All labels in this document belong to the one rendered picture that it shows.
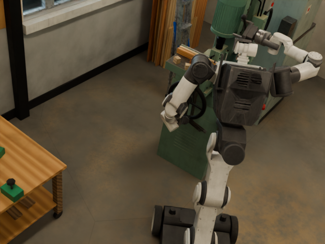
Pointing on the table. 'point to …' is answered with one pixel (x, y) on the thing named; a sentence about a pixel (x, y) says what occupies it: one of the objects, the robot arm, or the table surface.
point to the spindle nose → (220, 42)
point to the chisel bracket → (218, 53)
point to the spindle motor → (227, 17)
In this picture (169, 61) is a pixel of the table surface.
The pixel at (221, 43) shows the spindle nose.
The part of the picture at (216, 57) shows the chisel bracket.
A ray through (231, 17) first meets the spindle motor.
